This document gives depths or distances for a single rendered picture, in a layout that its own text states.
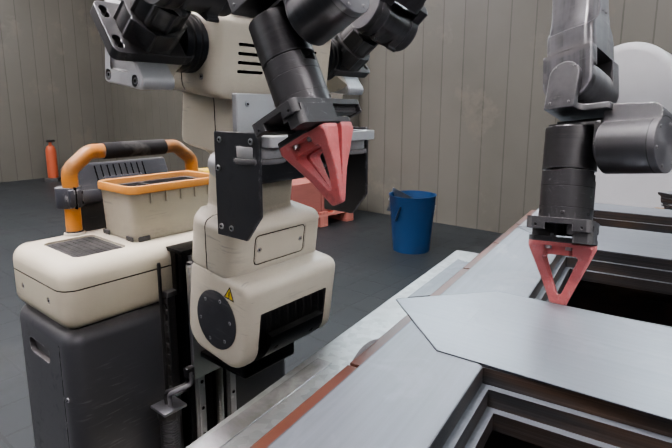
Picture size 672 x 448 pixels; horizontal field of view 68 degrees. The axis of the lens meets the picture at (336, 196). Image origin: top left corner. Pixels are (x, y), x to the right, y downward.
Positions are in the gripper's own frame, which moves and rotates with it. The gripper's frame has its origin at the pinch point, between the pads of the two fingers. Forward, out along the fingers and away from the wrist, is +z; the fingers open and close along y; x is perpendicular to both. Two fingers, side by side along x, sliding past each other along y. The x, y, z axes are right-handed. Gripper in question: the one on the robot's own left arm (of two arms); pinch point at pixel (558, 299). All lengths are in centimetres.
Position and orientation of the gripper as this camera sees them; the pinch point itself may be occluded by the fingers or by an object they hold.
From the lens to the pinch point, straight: 63.4
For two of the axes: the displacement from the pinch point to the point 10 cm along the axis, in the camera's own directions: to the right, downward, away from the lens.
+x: -8.5, -0.6, 5.2
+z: -1.0, 9.9, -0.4
